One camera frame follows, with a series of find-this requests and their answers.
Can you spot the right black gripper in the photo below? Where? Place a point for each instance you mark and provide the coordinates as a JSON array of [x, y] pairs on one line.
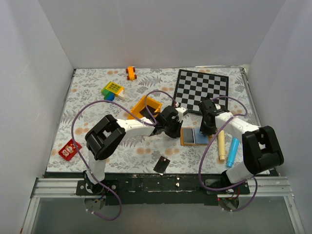
[[205, 131]]

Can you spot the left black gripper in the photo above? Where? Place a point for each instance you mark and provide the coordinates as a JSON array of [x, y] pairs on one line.
[[176, 134]]

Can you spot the tan leather card holder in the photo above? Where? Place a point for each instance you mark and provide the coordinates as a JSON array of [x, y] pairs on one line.
[[199, 138]]

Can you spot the dark credit card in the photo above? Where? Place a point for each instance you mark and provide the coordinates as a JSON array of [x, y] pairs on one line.
[[148, 111], [188, 136], [161, 165]]

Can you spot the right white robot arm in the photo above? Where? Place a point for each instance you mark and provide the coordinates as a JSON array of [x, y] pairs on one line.
[[261, 149]]

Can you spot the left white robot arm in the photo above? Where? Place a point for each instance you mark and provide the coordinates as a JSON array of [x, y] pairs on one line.
[[103, 139]]

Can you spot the beige toy microphone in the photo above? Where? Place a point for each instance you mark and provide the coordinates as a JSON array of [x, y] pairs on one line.
[[221, 146]]

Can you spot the yellow plastic bin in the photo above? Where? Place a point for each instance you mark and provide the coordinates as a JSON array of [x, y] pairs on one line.
[[144, 102]]

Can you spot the blue toy microphone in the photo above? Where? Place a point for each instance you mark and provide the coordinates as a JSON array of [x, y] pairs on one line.
[[232, 154]]

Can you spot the black white chessboard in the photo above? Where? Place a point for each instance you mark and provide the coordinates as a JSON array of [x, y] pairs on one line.
[[193, 87]]

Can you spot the floral table mat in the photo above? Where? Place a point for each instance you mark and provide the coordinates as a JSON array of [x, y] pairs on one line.
[[85, 106]]

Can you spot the orange toy car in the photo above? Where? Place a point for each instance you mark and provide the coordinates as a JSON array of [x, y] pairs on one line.
[[131, 73]]

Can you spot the yellow green toy block house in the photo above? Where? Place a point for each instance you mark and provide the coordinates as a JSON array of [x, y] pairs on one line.
[[112, 90]]

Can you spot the red toy block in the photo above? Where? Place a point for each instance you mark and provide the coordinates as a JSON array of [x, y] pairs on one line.
[[68, 151]]

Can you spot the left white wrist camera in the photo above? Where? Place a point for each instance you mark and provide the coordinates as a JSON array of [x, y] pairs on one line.
[[181, 112]]

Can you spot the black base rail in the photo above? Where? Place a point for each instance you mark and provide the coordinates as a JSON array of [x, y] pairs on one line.
[[128, 189]]

